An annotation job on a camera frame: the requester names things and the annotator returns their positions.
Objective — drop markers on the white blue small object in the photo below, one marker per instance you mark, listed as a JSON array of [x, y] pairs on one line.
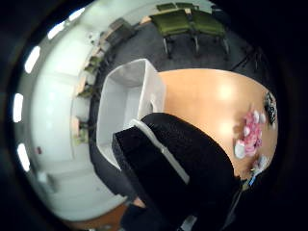
[[259, 165]]

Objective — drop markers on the dark grey desk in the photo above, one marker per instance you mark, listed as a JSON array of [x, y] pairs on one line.
[[120, 30]]

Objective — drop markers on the green chair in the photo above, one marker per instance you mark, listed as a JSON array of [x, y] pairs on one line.
[[166, 6], [170, 22], [186, 5], [208, 23]]

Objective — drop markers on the ceiling lamp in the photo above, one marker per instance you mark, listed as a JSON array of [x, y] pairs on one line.
[[32, 59], [23, 157], [18, 107], [56, 30], [77, 13]]

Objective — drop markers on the white plastic bin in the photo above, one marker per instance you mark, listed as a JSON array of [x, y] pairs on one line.
[[117, 102]]

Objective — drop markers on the black patterned object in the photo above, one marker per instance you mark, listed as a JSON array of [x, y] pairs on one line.
[[270, 107]]

